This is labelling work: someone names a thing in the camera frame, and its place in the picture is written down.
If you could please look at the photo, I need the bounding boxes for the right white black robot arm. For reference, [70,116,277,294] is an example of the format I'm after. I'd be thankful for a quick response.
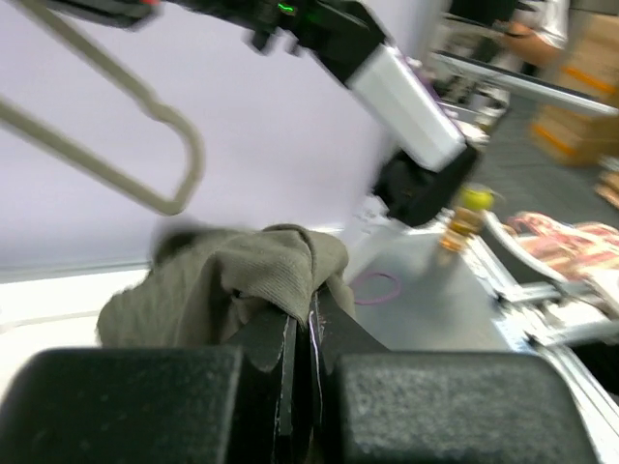
[180,0,479,227]

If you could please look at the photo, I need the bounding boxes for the purple cable loop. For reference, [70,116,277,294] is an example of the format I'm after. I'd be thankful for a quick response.
[352,273,402,306]

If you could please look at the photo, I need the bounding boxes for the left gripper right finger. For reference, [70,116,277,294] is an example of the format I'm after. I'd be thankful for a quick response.
[309,290,597,463]

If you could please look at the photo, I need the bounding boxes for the yellow capped drink bottle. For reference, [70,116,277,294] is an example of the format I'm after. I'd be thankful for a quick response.
[440,186,494,252]

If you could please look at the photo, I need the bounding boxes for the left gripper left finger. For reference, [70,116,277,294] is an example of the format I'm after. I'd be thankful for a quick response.
[1,309,297,463]

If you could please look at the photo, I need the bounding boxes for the olive green shorts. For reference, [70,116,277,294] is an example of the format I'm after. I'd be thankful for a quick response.
[97,224,355,348]

